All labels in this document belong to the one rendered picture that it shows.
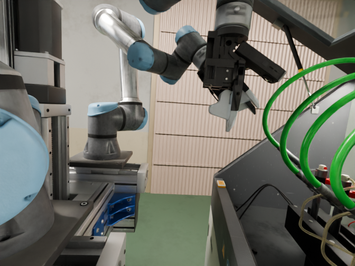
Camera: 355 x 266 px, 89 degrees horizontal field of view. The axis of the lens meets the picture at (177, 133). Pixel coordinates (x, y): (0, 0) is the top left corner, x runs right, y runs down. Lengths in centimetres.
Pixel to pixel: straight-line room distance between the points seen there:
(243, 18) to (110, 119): 58
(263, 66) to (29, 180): 41
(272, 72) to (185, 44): 32
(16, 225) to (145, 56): 46
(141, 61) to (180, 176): 232
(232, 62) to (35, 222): 45
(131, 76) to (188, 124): 180
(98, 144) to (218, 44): 58
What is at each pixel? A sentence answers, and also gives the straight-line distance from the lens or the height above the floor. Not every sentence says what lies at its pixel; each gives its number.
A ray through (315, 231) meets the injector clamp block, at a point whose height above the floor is 98.
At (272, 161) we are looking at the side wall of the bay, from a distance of 95.
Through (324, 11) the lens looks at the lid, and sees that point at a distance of 91.
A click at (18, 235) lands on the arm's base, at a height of 106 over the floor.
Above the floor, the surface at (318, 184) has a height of 113.
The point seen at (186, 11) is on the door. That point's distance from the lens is 286.
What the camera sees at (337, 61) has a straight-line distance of 67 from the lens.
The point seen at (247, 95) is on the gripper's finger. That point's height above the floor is 131.
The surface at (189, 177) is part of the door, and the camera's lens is 278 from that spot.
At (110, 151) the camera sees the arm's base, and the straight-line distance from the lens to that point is 81.
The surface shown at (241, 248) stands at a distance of 53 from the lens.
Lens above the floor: 126
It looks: 8 degrees down
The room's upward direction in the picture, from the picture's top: 4 degrees clockwise
